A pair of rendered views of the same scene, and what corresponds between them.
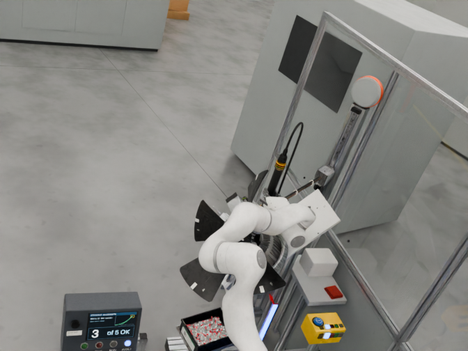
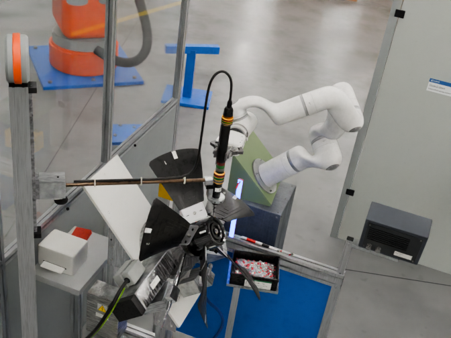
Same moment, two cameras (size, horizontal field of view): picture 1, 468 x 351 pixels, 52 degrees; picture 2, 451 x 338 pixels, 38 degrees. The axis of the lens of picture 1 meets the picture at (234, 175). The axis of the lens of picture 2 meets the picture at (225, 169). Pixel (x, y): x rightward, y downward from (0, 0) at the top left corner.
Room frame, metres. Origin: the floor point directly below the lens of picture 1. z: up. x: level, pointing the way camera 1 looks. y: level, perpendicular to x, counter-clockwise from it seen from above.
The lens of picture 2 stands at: (3.35, 1.26, 2.77)
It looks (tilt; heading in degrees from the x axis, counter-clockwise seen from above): 32 degrees down; 222
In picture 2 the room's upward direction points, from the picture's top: 9 degrees clockwise
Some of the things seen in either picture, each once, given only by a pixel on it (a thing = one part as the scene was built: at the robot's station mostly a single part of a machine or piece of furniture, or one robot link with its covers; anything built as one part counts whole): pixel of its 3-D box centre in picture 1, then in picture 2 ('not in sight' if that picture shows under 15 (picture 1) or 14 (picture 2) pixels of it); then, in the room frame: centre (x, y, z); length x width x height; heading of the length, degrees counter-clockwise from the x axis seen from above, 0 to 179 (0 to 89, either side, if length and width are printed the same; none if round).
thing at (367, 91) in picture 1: (367, 91); (17, 58); (2.44, -0.52, 1.88); 0.17 x 0.15 x 0.16; 26
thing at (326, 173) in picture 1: (324, 175); (50, 185); (2.35, -0.47, 1.39); 0.10 x 0.07 x 0.08; 151
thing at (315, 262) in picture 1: (317, 260); (61, 254); (2.23, -0.61, 0.92); 0.17 x 0.16 x 0.11; 116
